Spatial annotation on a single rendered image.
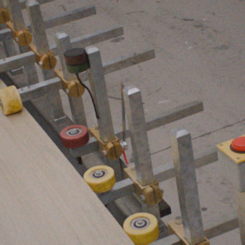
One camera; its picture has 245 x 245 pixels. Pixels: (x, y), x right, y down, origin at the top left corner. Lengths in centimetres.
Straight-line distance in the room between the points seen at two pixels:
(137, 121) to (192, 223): 29
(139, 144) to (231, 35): 302
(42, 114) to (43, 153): 65
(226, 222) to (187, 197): 18
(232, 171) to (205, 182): 208
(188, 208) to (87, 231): 24
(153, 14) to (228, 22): 58
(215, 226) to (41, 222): 41
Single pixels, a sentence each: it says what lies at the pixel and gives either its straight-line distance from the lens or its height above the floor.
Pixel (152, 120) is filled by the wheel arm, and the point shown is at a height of 86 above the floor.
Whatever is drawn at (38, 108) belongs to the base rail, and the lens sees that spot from 279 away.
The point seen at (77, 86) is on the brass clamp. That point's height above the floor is 96.
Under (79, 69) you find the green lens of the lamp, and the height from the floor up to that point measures 112.
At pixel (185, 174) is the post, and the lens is 167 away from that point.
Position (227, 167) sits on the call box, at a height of 119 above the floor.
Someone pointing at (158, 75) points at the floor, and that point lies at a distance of 447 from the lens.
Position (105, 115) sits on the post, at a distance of 211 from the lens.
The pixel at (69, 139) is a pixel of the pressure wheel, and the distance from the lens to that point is 213.
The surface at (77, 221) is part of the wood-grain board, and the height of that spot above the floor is 90.
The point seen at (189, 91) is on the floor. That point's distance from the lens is 425.
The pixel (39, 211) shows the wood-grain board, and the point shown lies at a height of 90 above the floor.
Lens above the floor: 196
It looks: 29 degrees down
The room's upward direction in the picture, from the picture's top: 10 degrees counter-clockwise
